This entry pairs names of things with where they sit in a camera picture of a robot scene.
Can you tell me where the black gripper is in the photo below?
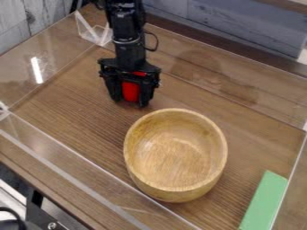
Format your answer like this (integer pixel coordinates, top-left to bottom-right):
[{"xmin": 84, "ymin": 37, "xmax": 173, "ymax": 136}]
[{"xmin": 97, "ymin": 37, "xmax": 160, "ymax": 107}]

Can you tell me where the red plush strawberry toy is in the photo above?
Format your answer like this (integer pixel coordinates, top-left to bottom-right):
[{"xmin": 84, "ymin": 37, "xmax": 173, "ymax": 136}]
[{"xmin": 123, "ymin": 71, "xmax": 148, "ymax": 102}]

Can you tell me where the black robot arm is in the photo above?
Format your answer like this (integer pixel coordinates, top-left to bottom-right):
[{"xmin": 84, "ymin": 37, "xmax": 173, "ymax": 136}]
[{"xmin": 97, "ymin": 0, "xmax": 160, "ymax": 107}]

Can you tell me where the wooden bowl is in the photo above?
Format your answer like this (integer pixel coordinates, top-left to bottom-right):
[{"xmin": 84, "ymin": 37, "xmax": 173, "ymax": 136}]
[{"xmin": 124, "ymin": 108, "xmax": 228, "ymax": 203}]

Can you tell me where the black table clamp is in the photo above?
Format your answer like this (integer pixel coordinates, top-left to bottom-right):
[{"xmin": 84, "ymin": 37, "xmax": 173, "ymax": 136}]
[{"xmin": 25, "ymin": 190, "xmax": 68, "ymax": 230}]

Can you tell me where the green tape strip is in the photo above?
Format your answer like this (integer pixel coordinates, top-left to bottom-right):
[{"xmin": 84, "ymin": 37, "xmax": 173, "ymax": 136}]
[{"xmin": 237, "ymin": 171, "xmax": 288, "ymax": 230}]

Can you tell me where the clear acrylic corner bracket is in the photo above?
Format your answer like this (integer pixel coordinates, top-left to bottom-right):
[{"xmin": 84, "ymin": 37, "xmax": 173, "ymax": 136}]
[{"xmin": 74, "ymin": 12, "xmax": 112, "ymax": 47}]

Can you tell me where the clear acrylic front wall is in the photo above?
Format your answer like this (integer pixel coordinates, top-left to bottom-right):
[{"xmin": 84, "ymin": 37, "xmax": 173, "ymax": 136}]
[{"xmin": 0, "ymin": 111, "xmax": 200, "ymax": 230}]

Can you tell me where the black cable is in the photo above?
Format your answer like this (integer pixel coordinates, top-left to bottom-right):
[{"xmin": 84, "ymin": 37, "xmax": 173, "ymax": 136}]
[{"xmin": 0, "ymin": 206, "xmax": 29, "ymax": 230}]

